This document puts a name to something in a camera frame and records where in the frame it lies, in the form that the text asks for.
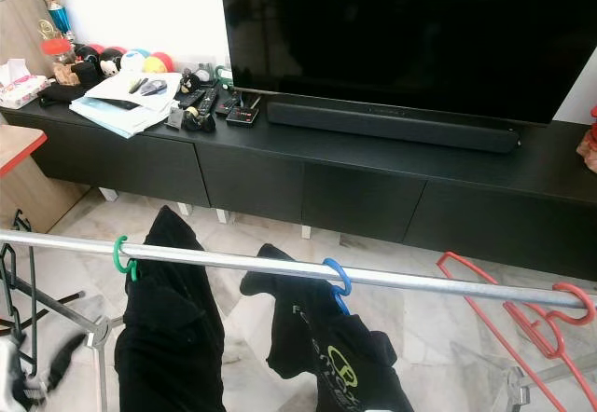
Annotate black remote control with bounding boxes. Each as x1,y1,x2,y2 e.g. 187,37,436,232
180,86,223,113

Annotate marble-pattern folding table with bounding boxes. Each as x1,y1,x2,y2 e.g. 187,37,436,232
0,125,48,178

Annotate black plush toy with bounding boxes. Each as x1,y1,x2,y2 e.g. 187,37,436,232
75,44,124,79

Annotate white paper stack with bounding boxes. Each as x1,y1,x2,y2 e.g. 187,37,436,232
70,72,186,140

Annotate black wire hanger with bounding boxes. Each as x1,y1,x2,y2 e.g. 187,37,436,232
0,209,43,376

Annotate pink tissue box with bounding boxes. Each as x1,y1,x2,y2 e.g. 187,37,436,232
0,58,49,110

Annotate black t-shirt green print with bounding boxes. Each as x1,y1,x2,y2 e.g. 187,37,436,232
240,242,416,412

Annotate red plastic hanger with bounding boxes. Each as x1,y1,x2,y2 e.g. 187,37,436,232
437,251,597,385

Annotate blue plastic hanger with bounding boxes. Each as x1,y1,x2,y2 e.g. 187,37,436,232
322,258,354,316

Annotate black t-shirt small logo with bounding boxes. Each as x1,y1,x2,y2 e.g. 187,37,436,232
115,205,227,412

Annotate black soundbar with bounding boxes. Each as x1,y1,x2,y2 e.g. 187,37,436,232
266,100,521,155

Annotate green plastic hanger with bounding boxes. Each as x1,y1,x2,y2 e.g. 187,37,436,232
112,235,141,282

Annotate grey computer mouse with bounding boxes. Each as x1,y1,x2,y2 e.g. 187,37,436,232
140,78,171,97

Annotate black TV cabinet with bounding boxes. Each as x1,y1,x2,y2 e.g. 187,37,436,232
5,90,597,284

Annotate black flat television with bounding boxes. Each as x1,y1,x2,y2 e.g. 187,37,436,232
217,0,597,126

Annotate red Buddha statue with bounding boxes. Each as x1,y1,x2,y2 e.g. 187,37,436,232
576,104,597,172

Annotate silver clothes rack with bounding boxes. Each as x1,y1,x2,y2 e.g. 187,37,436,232
0,230,597,412

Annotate small black box red buttons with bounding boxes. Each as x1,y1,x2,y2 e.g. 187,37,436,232
226,95,262,127

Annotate red-lid jar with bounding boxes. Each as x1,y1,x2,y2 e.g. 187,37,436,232
40,37,77,82

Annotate blue and gold trophy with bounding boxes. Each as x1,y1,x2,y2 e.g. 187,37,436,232
33,0,76,42

